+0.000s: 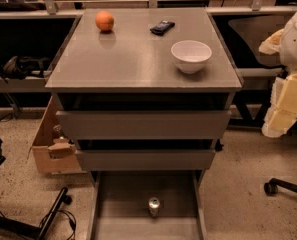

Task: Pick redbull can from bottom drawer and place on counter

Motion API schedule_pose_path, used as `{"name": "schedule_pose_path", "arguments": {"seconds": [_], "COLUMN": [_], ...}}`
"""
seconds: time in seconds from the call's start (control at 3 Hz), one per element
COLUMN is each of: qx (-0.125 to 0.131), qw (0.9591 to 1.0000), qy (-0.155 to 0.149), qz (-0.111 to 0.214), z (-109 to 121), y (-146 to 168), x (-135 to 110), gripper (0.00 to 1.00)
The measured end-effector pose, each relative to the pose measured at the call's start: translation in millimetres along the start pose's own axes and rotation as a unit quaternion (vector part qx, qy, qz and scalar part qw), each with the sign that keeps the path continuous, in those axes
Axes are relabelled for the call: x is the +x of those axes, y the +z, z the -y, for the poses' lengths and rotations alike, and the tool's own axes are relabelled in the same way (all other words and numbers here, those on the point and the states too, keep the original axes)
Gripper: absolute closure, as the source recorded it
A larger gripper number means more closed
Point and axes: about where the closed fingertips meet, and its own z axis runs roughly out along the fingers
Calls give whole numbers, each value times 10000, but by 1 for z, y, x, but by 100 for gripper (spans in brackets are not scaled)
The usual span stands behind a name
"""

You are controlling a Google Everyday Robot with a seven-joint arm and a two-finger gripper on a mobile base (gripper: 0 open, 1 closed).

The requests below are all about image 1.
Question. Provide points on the grey drawer cabinet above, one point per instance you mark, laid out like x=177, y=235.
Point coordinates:
x=132, y=69

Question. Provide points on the black stand with cable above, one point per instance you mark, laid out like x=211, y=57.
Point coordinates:
x=39, y=232

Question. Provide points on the silver redbull can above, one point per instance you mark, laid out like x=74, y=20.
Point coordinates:
x=154, y=205

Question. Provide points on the white bowl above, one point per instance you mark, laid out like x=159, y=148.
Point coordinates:
x=190, y=56

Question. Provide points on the black office chair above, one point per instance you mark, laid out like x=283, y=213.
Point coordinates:
x=252, y=32

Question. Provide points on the top grey drawer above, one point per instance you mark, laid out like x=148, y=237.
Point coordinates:
x=131, y=125

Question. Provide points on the middle grey drawer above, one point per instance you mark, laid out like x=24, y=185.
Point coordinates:
x=149, y=160

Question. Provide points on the orange fruit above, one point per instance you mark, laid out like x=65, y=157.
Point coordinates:
x=104, y=21

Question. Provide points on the black chair wheel base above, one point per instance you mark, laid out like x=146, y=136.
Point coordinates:
x=271, y=187

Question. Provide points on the black headset on shelf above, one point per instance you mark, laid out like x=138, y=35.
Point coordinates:
x=20, y=67

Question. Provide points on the cardboard box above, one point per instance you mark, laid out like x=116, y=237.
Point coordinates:
x=52, y=153

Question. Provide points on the open bottom grey drawer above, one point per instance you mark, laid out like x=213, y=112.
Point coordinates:
x=120, y=206

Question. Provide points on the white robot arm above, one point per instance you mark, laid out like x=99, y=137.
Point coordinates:
x=282, y=113

